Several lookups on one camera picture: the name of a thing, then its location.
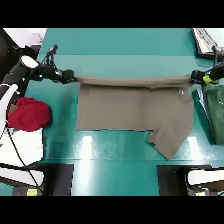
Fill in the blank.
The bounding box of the black cable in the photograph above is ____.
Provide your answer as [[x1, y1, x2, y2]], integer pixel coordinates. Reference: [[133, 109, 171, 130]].
[[5, 123, 45, 196]]

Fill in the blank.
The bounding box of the tan garment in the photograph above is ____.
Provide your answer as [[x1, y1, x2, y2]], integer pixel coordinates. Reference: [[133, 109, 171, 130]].
[[75, 74, 196, 161]]

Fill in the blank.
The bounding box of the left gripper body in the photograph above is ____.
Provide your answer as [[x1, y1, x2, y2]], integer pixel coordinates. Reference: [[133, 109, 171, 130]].
[[59, 68, 78, 85]]

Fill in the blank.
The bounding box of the red garment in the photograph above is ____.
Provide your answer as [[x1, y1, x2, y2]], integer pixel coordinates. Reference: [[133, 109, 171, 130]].
[[7, 96, 53, 133]]

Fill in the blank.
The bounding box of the white garment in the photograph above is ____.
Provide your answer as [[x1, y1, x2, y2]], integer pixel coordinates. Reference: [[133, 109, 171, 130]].
[[0, 127, 45, 168]]

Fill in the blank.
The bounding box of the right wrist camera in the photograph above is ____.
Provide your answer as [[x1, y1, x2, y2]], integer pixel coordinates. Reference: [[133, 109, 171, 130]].
[[211, 45, 224, 64]]

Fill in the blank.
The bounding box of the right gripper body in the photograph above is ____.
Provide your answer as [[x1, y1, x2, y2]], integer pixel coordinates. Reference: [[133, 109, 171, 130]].
[[190, 69, 206, 85]]

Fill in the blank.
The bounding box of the green garment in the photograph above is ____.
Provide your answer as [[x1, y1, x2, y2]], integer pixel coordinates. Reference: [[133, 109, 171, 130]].
[[202, 84, 224, 146]]

